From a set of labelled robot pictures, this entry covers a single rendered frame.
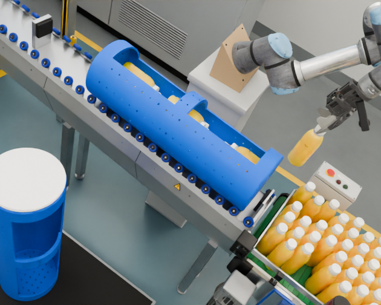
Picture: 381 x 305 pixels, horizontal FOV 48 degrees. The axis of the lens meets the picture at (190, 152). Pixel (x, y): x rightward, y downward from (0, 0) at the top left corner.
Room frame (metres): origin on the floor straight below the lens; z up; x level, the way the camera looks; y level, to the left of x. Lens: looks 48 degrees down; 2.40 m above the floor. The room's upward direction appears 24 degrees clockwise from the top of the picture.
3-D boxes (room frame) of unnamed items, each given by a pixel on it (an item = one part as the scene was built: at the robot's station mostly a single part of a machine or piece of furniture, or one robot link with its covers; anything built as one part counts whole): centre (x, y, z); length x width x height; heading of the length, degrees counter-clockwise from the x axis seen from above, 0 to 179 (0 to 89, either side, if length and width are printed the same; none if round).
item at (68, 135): (1.41, 0.65, 0.31); 0.06 x 0.06 x 0.63; 72
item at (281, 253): (0.95, -0.49, 0.99); 0.07 x 0.07 x 0.19
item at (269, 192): (1.15, -0.37, 0.99); 0.10 x 0.02 x 0.12; 162
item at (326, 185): (1.37, -0.65, 1.05); 0.20 x 0.10 x 0.10; 72
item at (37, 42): (1.56, 0.90, 1.00); 0.10 x 0.04 x 0.15; 162
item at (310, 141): (1.18, -0.38, 1.36); 0.07 x 0.07 x 0.19
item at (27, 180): (0.78, 0.51, 1.03); 0.28 x 0.28 x 0.01
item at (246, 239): (0.95, -0.35, 0.95); 0.10 x 0.07 x 0.10; 162
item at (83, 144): (1.54, 0.61, 0.31); 0.06 x 0.06 x 0.63; 72
